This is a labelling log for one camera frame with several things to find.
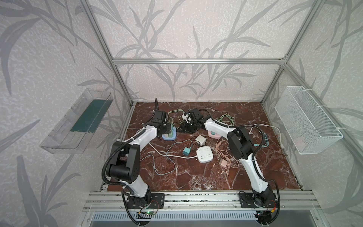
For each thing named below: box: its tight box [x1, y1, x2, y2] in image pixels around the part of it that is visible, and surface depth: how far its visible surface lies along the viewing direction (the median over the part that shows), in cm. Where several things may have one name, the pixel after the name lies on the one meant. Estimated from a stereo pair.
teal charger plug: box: [182, 147, 191, 157], surface depth 91 cm
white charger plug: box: [195, 134, 207, 146], surface depth 96 cm
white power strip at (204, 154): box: [196, 146, 214, 164], surface depth 90 cm
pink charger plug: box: [219, 158, 228, 167], surface depth 88 cm
